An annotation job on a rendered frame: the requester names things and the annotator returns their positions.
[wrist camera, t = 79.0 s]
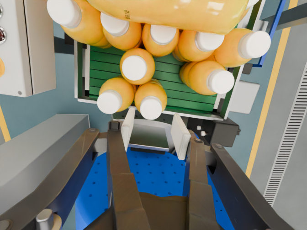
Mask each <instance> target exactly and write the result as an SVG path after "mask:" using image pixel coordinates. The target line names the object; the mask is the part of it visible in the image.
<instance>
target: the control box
mask: <svg viewBox="0 0 307 230"><path fill-rule="evenodd" d="M47 2H48V0H0V30H1V31H2V33H3V38H2V40H1V41H0V94H6V95H13V96H19V97H28V96H31V95H33V94H38V93H42V92H45V91H49V90H52V89H56V72H55V54H54V35H53V19H52V18H51V16H50V15H49V13H48V10H47Z"/></svg>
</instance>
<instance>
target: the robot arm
mask: <svg viewBox="0 0 307 230"><path fill-rule="evenodd" d="M134 115H135V107H130V109H129V111H128V113H127V116H126V118H125V120H124V121H121V120H111V121H109V122H108V131H107V132H100V130H99V129H97V128H88V129H86V130H85V131H84V132H83V134H82V135H81V136H80V137H79V138H78V140H77V141H76V142H75V143H74V144H73V145H72V146H71V148H70V149H69V150H68V151H67V152H66V153H65V155H64V156H63V157H62V158H61V159H60V161H59V162H58V163H57V164H56V165H55V167H54V168H53V169H52V170H51V172H50V173H49V174H48V175H47V176H46V177H45V178H44V179H43V181H42V182H41V183H40V184H39V185H38V187H37V188H36V189H35V190H34V191H33V192H32V193H30V194H29V195H28V196H26V197H25V198H24V199H22V200H21V201H19V202H18V203H16V204H15V205H14V206H12V207H11V208H10V209H8V210H7V211H5V212H4V213H3V214H1V215H0V230H62V227H63V225H64V223H65V221H66V219H67V217H68V215H69V213H70V211H71V209H72V207H73V205H74V203H75V201H76V199H77V197H78V195H79V193H80V191H81V189H82V187H83V185H84V183H85V181H86V179H87V177H88V175H89V172H90V170H91V168H92V166H93V164H94V162H95V160H96V158H97V156H98V153H99V152H106V165H107V191H108V209H107V210H106V211H105V212H104V213H102V214H101V215H100V216H99V217H97V218H96V219H95V220H94V221H93V222H91V223H90V224H89V225H88V226H87V227H85V228H84V229H83V230H224V229H223V228H222V227H221V226H220V225H219V224H218V223H217V220H216V213H215V206H214V199H213V193H212V186H211V185H208V177H207V172H208V174H209V176H210V178H211V180H212V182H213V184H214V187H215V189H216V191H217V193H218V195H219V197H220V200H221V202H222V204H223V206H224V208H225V210H226V212H227V214H228V216H229V218H230V221H231V223H232V225H233V227H234V229H235V230H294V229H293V228H292V227H291V226H290V225H289V224H288V223H287V222H285V221H284V220H283V219H282V218H281V217H280V216H279V215H278V214H277V213H276V212H275V210H274V209H273V208H272V207H271V205H270V204H269V203H268V202H267V200H266V199H265V198H264V197H263V195H262V194H261V193H260V191H259V190H258V189H257V188H256V187H255V185H254V184H253V183H252V182H251V180H250V179H249V178H248V177H247V175H246V174H245V173H244V172H243V170H242V169H241V168H240V166H239V165H238V164H237V163H236V162H235V160H234V159H233V158H232V157H231V155H230V154H229V153H228V152H227V150H226V149H225V148H224V147H223V146H222V145H220V144H216V143H212V144H211V146H206V145H204V142H203V141H202V140H201V139H198V138H197V137H196V135H195V133H194V132H193V131H192V130H188V129H187V128H186V126H185V124H184V122H183V120H182V119H181V117H180V115H179V114H177V113H175V114H174V117H173V121H172V126H171V130H170V132H171V135H172V139H173V142H174V146H175V149H176V153H177V156H178V158H179V160H185V157H186V155H187V158H186V162H185V175H184V184H183V193H182V196H176V195H174V196H167V197H159V196H156V195H153V194H150V193H146V192H139V191H138V188H137V184H136V180H135V177H134V173H131V171H130V167H129V163H128V159H127V154H126V152H127V147H128V144H129V140H130V136H131V133H132V129H133V123H134Z"/></svg>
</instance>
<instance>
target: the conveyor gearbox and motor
mask: <svg viewBox="0 0 307 230"><path fill-rule="evenodd" d="M259 88H260V84H258V83H253V82H248V81H243V80H239V82H238V85H237V88H236V92H235V95H234V98H233V101H232V104H231V107H230V110H229V111H230V112H236V113H242V114H249V113H250V112H251V109H252V106H253V103H254V100H255V98H256V95H257V92H258V90H259Z"/></svg>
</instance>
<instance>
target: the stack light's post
mask: <svg viewBox="0 0 307 230"><path fill-rule="evenodd" d="M304 23H307V3H304V4H302V5H299V6H296V7H293V8H291V9H288V10H286V11H283V12H282V13H281V16H280V19H279V22H278V24H277V27H276V31H277V30H281V29H285V28H289V27H292V26H297V25H300V24H304Z"/></svg>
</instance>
